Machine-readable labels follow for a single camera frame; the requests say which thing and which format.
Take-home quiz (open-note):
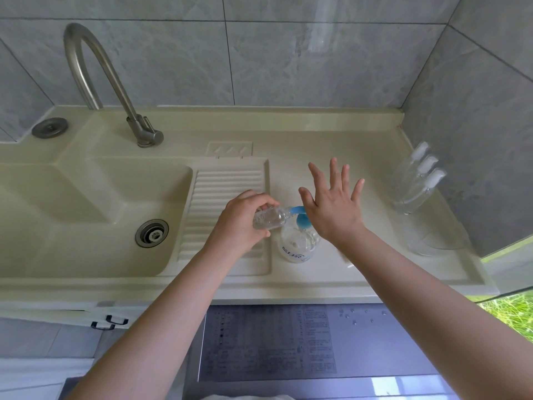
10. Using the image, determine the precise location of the person's right hand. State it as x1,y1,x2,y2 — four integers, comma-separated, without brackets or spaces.
298,157,366,244

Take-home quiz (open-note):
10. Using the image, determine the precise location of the person's left hand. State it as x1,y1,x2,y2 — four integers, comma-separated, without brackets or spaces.
203,189,280,261

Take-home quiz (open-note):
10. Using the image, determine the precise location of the small clear bottle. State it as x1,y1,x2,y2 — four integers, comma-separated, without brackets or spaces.
391,158,420,192
252,206,292,231
394,185,435,216
392,172,426,203

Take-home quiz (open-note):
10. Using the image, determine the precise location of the clear hand sanitizer pump bottle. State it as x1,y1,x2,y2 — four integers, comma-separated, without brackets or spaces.
278,206,320,264

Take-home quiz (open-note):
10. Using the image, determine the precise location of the person's right forearm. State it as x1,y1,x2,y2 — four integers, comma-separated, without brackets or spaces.
337,224,533,400

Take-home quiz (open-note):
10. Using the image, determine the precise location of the person's left forearm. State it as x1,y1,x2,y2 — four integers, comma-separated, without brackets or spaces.
66,245,234,400

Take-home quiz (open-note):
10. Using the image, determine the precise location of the person's white shirt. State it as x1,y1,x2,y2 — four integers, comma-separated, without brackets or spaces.
199,394,296,400

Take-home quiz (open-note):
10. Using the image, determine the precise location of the steel sink drain strainer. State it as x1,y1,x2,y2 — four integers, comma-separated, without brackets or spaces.
134,218,170,249

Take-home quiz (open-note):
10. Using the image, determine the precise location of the grey washing machine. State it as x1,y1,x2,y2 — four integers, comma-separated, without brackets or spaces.
183,303,459,400

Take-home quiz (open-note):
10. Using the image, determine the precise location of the cream sink with washboard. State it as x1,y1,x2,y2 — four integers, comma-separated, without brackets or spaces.
0,105,500,328

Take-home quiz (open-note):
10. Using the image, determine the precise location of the curved steel faucet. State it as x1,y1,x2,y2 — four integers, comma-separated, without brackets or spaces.
63,23,164,148

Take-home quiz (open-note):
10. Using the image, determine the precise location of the glass window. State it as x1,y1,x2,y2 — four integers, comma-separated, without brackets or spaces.
468,237,533,342

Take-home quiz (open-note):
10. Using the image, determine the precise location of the round steel hole cover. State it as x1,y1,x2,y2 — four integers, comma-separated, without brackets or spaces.
31,117,69,139

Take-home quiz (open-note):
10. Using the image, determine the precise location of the white cabinet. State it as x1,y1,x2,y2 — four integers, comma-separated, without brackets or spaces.
0,299,199,329

